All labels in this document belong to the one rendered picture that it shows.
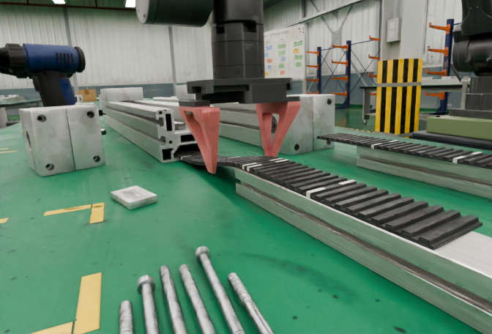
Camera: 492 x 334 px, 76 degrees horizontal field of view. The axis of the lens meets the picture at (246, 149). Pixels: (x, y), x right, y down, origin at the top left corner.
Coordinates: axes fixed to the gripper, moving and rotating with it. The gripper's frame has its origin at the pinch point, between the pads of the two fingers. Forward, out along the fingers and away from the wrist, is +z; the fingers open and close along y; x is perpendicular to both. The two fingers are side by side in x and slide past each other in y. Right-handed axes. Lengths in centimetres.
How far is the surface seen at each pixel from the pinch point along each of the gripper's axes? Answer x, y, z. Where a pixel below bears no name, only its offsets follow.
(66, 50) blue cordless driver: -48, 15, -17
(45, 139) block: -21.5, 20.0, -2.0
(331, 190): 13.9, -0.3, -0.1
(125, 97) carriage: -75, 0, -6
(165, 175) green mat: -10.7, 6.2, 3.2
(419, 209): 19.9, -2.2, 0.0
